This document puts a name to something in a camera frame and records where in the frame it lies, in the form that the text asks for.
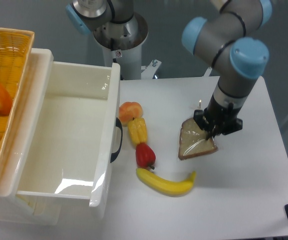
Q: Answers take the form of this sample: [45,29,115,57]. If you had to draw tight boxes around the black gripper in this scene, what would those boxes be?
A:
[193,96,243,140]

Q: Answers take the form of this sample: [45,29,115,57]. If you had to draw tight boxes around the bagged toast slice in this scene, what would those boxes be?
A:
[178,117,218,161]

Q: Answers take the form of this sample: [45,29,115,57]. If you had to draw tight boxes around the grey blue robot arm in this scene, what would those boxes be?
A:
[66,0,272,138]

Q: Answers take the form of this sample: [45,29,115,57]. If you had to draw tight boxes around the yellow bell pepper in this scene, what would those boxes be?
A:
[127,118,148,146]

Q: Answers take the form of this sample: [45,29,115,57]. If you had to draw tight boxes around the red bell pepper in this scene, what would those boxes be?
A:
[135,143,156,170]

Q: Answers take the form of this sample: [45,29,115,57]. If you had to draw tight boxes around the yellow banana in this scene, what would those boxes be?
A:
[136,168,196,197]

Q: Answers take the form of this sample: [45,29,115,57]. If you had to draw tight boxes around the orange peach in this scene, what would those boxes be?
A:
[118,101,143,126]

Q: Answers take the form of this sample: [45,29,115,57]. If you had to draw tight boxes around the white plastic drawer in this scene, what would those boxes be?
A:
[17,62,121,208]

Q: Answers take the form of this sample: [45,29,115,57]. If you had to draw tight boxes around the yellow wicker basket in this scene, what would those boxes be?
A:
[0,26,36,193]

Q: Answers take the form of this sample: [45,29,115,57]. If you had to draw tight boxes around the white drawer cabinet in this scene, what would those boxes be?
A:
[0,48,61,225]

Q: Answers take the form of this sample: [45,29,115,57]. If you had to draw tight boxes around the metal mounting bracket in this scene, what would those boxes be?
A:
[141,59,162,80]

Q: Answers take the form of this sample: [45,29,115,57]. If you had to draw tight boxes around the black drawer handle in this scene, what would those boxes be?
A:
[110,118,123,163]

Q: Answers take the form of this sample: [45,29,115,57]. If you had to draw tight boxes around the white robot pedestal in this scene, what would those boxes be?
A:
[93,12,148,80]

